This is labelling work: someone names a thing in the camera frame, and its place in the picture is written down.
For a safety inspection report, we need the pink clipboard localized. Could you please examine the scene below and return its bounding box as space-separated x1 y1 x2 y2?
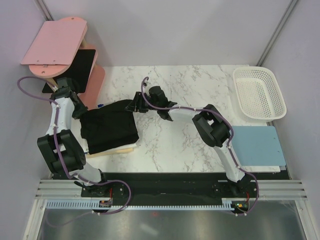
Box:
21 19 87 65

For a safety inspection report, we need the pink three tier shelf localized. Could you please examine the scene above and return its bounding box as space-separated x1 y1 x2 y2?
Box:
21 16 105 110

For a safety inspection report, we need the white slotted cable duct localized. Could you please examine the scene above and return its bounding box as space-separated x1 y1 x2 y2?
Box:
45 199 237 211

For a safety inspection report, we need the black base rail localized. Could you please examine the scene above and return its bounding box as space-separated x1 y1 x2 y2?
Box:
81 172 258 204

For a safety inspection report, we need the white plastic basket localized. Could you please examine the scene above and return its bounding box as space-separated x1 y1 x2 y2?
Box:
229 66 287 123

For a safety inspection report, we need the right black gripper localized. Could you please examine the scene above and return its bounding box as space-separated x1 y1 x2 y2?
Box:
125 91 160 113

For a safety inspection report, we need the light blue mat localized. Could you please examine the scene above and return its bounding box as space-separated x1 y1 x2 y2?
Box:
231 126 286 167

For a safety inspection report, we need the black graphic t shirt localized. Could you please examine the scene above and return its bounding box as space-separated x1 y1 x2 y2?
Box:
79 99 139 155

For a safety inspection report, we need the black clipboard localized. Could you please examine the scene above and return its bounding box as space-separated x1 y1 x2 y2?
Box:
53 49 96 94

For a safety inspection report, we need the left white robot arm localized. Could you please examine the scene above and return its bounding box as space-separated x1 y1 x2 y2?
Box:
37 77 110 197

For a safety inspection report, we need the wooden board under stack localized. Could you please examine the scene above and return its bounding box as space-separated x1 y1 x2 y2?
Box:
85 147 134 158

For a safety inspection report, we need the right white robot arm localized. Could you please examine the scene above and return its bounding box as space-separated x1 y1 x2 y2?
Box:
125 86 249 197

